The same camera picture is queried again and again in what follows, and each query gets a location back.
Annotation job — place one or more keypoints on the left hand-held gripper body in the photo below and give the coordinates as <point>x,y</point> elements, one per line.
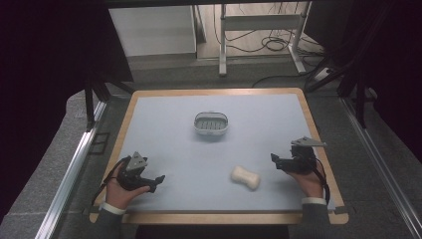
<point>132,172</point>

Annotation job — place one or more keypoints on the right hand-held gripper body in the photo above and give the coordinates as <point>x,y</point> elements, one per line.
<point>300,159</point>

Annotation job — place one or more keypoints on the white soap bar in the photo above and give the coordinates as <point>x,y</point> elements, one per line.
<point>245,178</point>

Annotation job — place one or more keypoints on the grey soap dish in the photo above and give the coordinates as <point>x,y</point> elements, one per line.
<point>211,123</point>

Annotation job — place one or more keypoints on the person's left hand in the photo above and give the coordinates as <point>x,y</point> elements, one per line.
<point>121,195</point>

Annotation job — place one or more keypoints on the person's right hand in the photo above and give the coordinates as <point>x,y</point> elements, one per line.
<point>310,184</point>

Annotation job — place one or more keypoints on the black tripod stand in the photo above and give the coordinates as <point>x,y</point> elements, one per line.
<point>99,96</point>
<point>355,89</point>

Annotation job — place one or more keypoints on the white power strip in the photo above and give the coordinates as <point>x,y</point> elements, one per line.
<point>322,74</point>

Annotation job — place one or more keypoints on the white metal stand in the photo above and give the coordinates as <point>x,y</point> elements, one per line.
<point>262,33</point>

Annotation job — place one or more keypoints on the white cabinet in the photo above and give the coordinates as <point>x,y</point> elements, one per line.
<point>152,31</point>

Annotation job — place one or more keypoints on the aluminium rail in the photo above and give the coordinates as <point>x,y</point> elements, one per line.
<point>68,181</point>
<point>383,169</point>

